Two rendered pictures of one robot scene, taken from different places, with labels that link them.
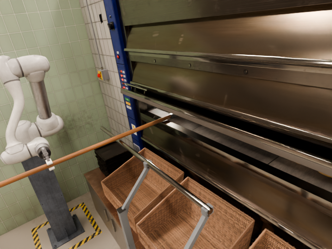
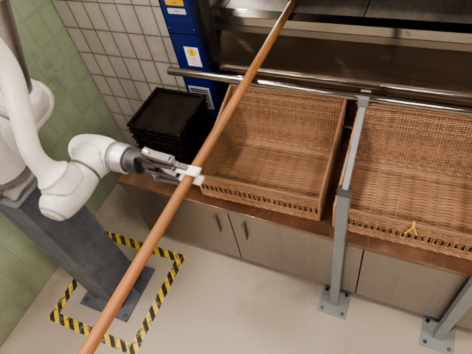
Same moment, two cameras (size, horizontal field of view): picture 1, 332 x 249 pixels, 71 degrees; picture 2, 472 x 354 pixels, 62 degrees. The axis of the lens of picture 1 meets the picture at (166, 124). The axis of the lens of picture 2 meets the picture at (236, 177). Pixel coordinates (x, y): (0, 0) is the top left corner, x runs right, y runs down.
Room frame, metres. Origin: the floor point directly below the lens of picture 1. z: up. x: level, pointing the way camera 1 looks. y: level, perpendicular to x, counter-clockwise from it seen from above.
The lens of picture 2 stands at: (0.49, 0.90, 2.01)
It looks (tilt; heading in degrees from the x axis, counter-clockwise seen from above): 50 degrees down; 337
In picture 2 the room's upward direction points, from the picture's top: 14 degrees counter-clockwise
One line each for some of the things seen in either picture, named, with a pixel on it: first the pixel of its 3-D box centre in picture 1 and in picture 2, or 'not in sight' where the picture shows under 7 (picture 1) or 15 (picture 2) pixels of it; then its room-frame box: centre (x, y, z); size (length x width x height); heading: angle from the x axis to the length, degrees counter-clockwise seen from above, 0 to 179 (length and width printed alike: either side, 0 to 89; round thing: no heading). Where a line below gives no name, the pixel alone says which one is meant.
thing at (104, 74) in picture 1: (103, 74); not in sight; (2.40, 0.57, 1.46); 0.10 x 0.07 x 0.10; 33
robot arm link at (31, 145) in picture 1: (38, 145); (92, 154); (1.49, 0.92, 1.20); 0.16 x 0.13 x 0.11; 33
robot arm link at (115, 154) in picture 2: (43, 150); (123, 158); (1.40, 0.85, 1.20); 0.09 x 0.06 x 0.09; 123
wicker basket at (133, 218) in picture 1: (141, 184); (272, 147); (1.51, 0.26, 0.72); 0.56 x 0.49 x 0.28; 34
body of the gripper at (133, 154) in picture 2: (45, 154); (143, 163); (1.34, 0.81, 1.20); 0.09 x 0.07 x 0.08; 33
